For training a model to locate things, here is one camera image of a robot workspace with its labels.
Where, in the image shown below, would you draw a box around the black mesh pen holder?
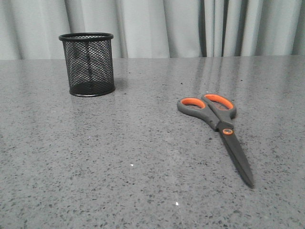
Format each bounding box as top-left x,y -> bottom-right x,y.
59,32 -> 115,97

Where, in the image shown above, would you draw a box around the grey curtain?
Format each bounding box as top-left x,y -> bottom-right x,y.
0,0 -> 305,60

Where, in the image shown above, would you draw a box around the grey orange scissors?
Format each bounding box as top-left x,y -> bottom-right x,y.
177,94 -> 254,188

